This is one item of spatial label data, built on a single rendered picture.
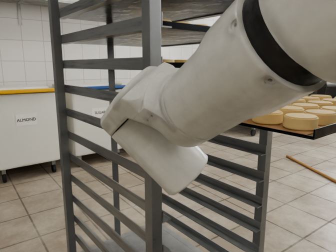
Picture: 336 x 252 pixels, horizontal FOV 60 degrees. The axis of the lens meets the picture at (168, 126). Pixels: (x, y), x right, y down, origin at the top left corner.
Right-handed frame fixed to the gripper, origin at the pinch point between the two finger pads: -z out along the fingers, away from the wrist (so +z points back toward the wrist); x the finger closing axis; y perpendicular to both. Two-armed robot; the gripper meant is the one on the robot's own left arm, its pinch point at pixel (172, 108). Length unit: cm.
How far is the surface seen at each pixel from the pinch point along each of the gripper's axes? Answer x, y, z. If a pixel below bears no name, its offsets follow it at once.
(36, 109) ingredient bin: -31, 131, -170
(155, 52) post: 10.6, 4.3, -6.5
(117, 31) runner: 16.3, 16.4, -20.8
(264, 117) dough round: 0.0, -16.0, 7.3
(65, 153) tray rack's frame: -27, 47, -49
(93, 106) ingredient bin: -32, 94, -204
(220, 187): -38, -14, -50
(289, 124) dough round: -0.3, -19.1, 10.4
